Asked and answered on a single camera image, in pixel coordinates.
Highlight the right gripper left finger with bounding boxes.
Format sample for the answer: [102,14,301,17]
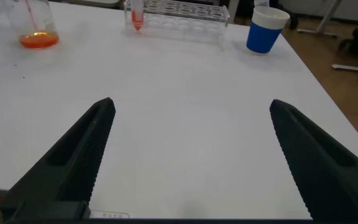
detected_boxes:
[0,96,117,222]

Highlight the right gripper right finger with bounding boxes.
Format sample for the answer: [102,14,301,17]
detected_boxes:
[268,98,358,222]

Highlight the glass beaker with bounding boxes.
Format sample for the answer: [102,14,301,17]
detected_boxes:
[8,0,60,50]

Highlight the red pigment test tube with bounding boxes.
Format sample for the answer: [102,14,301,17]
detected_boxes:
[130,0,145,32]

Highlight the clear test tube rack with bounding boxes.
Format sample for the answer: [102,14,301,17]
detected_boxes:
[122,0,231,44]

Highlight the long white desk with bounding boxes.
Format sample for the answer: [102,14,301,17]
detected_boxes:
[296,0,358,74]

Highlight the blue paper cup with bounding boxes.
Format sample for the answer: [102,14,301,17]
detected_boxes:
[246,6,291,55]

